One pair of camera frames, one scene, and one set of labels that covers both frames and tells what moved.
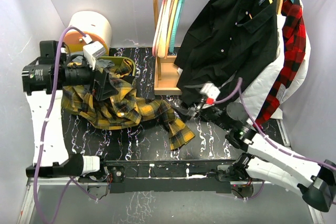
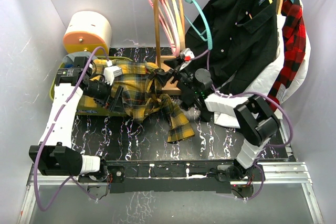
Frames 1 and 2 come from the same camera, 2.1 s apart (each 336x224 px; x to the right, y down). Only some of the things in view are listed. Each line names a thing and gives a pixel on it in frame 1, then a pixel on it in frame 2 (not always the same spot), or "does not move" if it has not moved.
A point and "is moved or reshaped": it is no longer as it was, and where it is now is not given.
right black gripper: (198, 108) → (175, 64)
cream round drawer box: (93, 23) does not move
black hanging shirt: (232, 36) does not move
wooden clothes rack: (166, 81) does not move
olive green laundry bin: (118, 61) → (96, 109)
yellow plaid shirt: (124, 108) is moved or reshaped
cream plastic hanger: (160, 46) → (178, 14)
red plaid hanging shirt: (295, 42) does not move
